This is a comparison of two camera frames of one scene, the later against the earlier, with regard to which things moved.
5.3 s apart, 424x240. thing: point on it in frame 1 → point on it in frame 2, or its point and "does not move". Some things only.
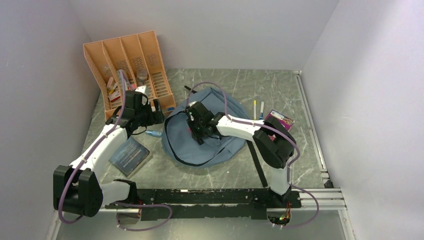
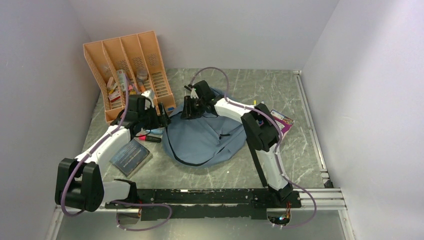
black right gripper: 191,122 → 188,112
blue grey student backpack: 180,146 does not move
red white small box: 115,97 does not move
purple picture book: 287,121 does not move
